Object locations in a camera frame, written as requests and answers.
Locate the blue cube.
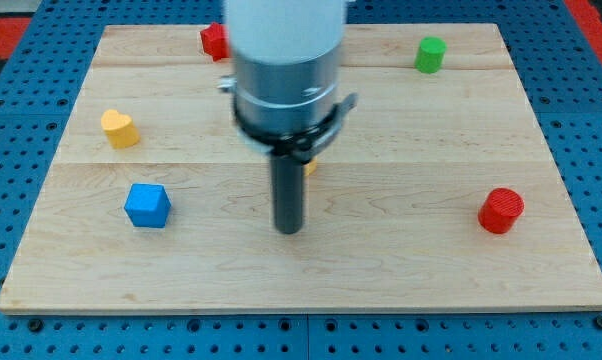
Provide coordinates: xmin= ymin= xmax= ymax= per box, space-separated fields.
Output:
xmin=124 ymin=183 xmax=171 ymax=228

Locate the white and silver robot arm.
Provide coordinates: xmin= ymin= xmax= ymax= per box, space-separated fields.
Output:
xmin=221 ymin=0 xmax=358 ymax=164

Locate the yellow hexagon block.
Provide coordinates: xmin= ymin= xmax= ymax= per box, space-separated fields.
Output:
xmin=304 ymin=158 xmax=317 ymax=176

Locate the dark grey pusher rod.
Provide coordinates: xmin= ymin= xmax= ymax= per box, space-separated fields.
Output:
xmin=270 ymin=156 xmax=305 ymax=234

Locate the light wooden board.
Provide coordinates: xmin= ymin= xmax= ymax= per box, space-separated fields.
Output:
xmin=0 ymin=23 xmax=602 ymax=315

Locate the red star block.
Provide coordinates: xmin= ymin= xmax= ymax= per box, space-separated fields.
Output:
xmin=200 ymin=22 xmax=231 ymax=61

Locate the green cylinder block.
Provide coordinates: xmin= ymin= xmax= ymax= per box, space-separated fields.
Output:
xmin=415 ymin=36 xmax=447 ymax=74

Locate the yellow heart block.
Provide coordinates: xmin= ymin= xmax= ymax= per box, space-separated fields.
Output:
xmin=100 ymin=109 xmax=140 ymax=149

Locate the red cylinder block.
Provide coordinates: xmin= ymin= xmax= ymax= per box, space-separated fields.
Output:
xmin=477 ymin=188 xmax=525 ymax=234

